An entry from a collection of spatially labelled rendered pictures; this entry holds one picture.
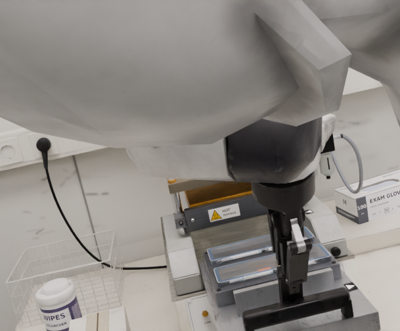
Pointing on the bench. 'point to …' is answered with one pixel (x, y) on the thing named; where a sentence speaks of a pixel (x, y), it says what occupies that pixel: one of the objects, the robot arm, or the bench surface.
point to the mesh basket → (71, 280)
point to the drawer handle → (298, 308)
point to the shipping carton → (102, 321)
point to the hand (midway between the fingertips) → (290, 286)
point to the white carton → (378, 196)
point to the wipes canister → (58, 304)
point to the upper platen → (217, 192)
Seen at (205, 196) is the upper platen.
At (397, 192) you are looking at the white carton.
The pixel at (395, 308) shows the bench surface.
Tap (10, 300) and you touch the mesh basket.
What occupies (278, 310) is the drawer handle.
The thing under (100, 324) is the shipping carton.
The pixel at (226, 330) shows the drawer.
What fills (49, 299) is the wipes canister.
